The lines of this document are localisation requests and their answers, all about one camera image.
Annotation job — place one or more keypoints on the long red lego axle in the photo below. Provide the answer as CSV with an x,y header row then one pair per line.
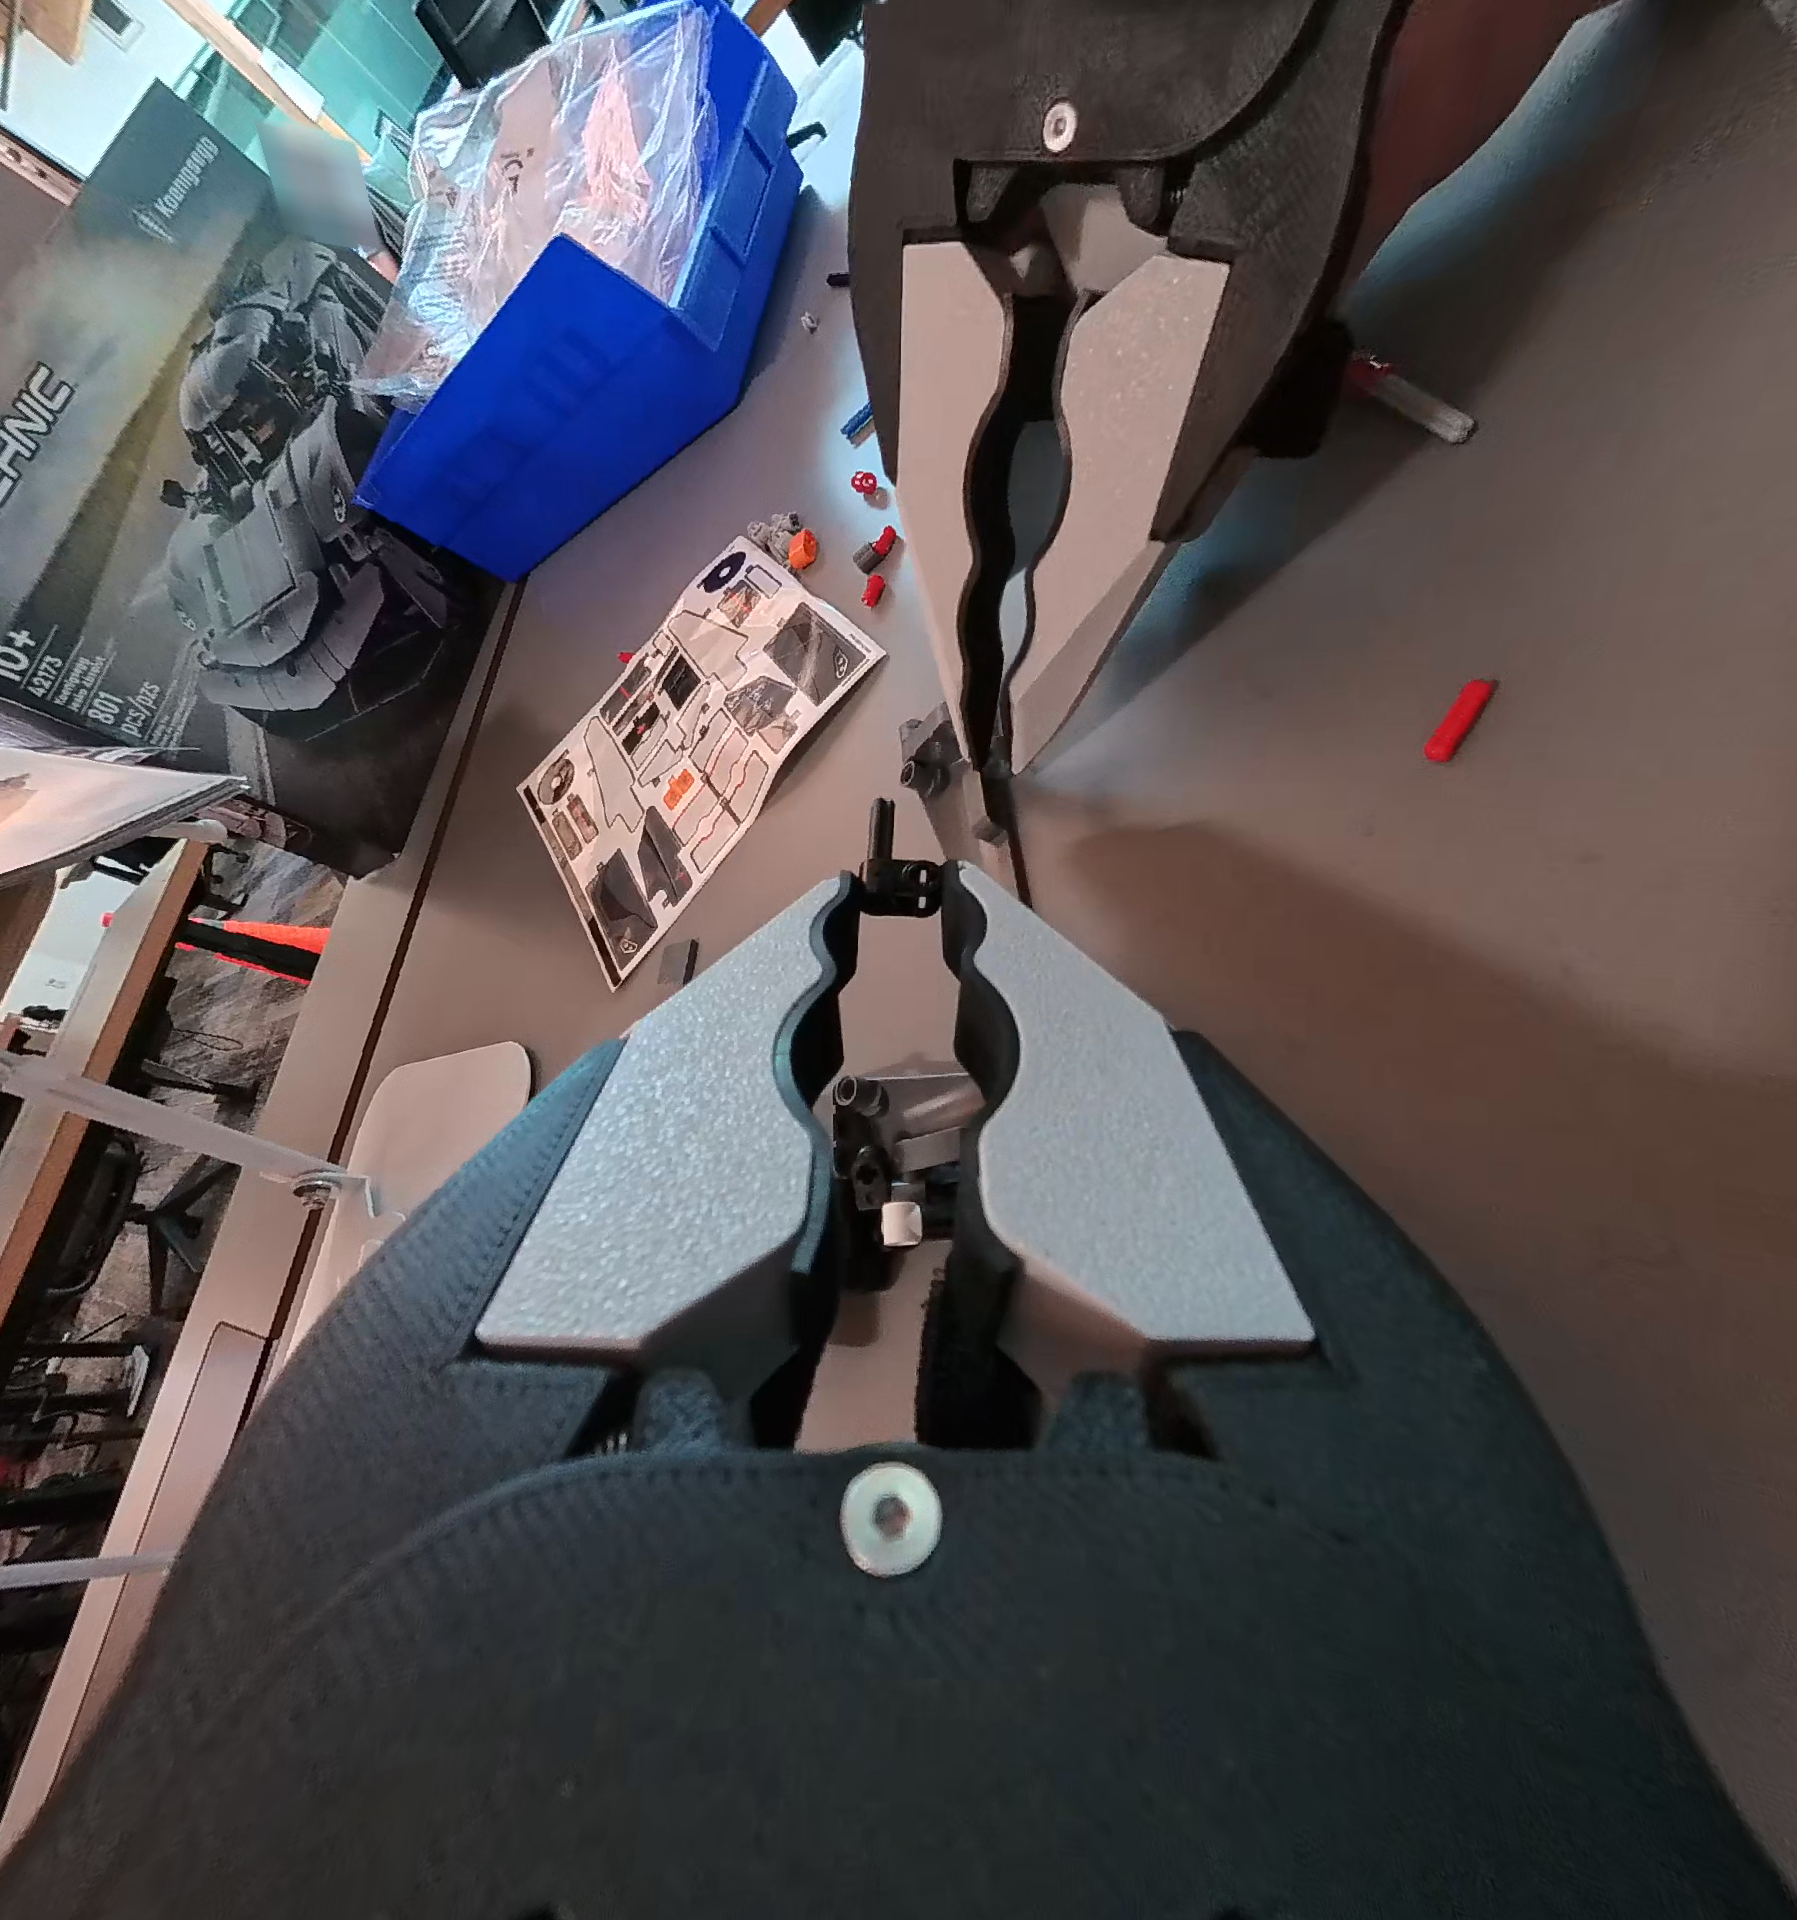
x,y
1460,720

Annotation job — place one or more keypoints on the blue plastic bin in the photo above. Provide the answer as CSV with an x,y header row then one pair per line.
x,y
567,405

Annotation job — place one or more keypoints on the dark lego set box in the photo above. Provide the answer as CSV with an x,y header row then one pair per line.
x,y
163,523

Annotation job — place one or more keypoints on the grey lego wing assembly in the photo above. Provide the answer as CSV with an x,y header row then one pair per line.
x,y
927,743
911,1117

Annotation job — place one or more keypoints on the dark grey and red pin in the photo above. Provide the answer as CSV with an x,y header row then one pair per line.
x,y
878,549

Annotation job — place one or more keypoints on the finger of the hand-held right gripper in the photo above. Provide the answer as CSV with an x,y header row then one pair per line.
x,y
937,390
1144,405

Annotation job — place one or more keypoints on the open instruction booklet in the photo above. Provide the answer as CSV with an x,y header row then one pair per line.
x,y
44,818

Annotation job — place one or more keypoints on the grey lego axle, red bush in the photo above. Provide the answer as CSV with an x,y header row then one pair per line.
x,y
1416,403

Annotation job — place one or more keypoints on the orange cone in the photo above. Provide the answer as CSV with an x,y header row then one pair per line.
x,y
274,949

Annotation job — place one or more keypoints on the black lego angle connector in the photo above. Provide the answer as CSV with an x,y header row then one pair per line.
x,y
897,888

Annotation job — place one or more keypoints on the lego sticker sheet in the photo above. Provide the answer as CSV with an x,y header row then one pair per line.
x,y
732,705

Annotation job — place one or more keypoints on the grey lego connector piece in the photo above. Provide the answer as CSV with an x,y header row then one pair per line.
x,y
772,526

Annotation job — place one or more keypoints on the clear plastic bag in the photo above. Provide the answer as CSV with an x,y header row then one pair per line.
x,y
538,166

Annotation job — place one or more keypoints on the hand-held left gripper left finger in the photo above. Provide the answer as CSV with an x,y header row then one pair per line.
x,y
642,1186

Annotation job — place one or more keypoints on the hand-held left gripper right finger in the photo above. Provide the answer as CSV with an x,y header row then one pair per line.
x,y
1137,1200

